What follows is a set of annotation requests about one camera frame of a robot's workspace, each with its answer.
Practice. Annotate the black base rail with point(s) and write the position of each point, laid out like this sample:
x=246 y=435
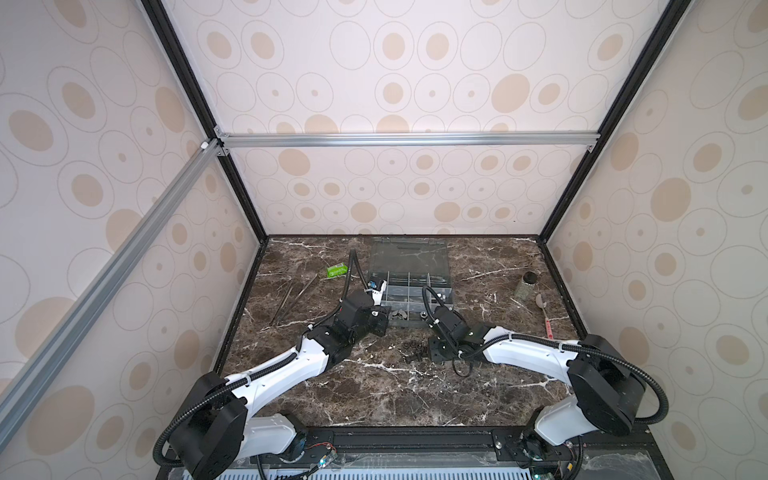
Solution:
x=452 y=453

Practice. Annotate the diagonal aluminium frame bar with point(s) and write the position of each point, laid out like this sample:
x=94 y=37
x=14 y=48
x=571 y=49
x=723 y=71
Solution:
x=47 y=362

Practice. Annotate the pile of screws and nuts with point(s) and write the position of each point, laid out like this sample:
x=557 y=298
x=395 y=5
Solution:
x=414 y=352

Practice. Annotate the small spice jar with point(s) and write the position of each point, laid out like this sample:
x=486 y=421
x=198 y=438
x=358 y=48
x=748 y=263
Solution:
x=526 y=286

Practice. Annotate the pink handled spoon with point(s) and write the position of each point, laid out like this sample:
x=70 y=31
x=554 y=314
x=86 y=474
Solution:
x=542 y=305

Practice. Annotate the metal tongs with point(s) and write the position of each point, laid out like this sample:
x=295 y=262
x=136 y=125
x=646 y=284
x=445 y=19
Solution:
x=291 y=298

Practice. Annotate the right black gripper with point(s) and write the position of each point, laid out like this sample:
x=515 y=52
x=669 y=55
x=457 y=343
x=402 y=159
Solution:
x=431 y=348

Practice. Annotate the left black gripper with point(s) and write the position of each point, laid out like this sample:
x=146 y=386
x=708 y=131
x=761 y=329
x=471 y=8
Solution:
x=381 y=316

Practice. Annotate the green snack packet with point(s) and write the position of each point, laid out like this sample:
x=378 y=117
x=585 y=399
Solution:
x=338 y=270

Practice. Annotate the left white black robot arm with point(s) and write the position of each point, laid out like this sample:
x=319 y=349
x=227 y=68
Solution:
x=218 y=422

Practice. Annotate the horizontal aluminium frame bar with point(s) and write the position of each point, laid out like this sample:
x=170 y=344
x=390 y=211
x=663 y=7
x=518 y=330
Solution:
x=228 y=141

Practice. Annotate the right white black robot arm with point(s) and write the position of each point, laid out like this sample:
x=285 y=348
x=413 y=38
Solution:
x=608 y=393

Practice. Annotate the silver wing nuts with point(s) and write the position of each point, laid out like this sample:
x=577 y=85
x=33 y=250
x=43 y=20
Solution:
x=400 y=315

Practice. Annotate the grey compartment organizer box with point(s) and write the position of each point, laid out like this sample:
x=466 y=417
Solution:
x=406 y=265

